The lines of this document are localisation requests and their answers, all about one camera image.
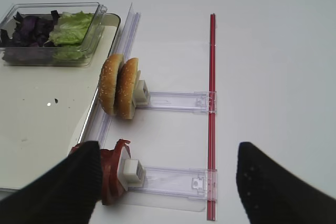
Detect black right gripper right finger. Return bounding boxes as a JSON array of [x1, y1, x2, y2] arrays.
[[236, 142, 335, 223]]

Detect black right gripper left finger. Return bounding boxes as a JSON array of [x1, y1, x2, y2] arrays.
[[1, 141, 102, 223]]

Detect front red meat slice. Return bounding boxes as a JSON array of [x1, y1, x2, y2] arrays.
[[69, 143, 82, 155]]

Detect stacked brown meat patties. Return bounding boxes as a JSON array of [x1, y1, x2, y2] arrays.
[[100, 139, 131, 206]]

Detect white meat pusher block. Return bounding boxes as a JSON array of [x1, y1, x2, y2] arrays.
[[117, 147, 145, 191]]

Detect clear meat pusher track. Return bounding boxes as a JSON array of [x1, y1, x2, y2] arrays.
[[129, 166, 217, 201]]

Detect green lettuce leaves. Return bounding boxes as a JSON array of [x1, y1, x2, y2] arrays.
[[49, 11, 93, 46]]

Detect right red strip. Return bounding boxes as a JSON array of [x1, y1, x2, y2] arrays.
[[207, 13, 216, 221]]

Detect white metal tray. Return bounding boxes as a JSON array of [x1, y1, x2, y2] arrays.
[[1, 14, 121, 190]]

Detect clear bun pusher track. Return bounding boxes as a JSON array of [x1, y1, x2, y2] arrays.
[[137, 91, 217, 114]]

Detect white bun pusher block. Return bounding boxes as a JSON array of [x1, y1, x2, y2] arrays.
[[132, 70, 150, 107]]

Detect rear sesame bun top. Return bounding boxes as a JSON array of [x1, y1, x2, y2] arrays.
[[114, 58, 139, 120]]

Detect sesame bun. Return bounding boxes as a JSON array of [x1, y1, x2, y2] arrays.
[[98, 54, 124, 115], [114, 58, 139, 120]]

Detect front sesame bun top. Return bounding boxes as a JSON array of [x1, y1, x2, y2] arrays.
[[98, 54, 124, 115]]

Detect clear plastic salad container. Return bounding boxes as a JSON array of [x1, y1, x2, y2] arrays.
[[1, 2, 107, 66]]

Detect purple cabbage leaves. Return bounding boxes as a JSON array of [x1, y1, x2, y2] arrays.
[[1, 10, 60, 47]]

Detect right clear divider rail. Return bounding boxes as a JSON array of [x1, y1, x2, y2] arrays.
[[80, 7, 139, 146]]

